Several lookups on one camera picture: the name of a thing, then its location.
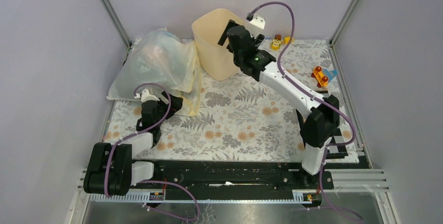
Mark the blue triangle toy piece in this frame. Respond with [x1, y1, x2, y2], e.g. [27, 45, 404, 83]
[323, 68, 337, 82]

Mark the floral patterned table mat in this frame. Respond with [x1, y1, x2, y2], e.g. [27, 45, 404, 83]
[103, 40, 345, 162]

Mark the beige plastic trash bin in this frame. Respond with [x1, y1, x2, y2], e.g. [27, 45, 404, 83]
[192, 8, 244, 81]

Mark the black white checkerboard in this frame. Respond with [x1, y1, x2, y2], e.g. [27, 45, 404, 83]
[296, 91, 349, 159]

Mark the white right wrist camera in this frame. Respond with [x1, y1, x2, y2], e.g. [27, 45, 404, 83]
[246, 13, 265, 30]

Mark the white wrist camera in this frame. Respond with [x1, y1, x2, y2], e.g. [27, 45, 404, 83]
[246, 13, 265, 30]
[134, 88, 169, 104]

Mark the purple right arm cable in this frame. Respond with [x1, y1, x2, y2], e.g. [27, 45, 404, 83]
[246, 2, 364, 224]

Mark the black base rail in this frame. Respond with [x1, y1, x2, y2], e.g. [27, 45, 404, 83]
[126, 160, 334, 201]

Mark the orange red toy car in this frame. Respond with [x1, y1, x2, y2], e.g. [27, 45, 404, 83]
[311, 66, 329, 88]

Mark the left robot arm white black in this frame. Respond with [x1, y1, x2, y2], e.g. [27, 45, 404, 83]
[83, 92, 183, 196]

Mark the yellow toy block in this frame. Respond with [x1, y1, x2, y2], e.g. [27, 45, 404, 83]
[283, 36, 295, 45]

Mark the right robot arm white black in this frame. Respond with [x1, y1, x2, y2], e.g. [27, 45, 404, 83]
[218, 20, 340, 188]

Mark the yellow toy figure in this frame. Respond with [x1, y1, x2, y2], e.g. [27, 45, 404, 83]
[270, 39, 281, 51]

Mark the translucent white yellow trash bag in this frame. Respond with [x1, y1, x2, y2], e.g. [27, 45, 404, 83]
[107, 28, 202, 116]

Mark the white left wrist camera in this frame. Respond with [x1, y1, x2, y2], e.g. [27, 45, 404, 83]
[134, 88, 169, 104]

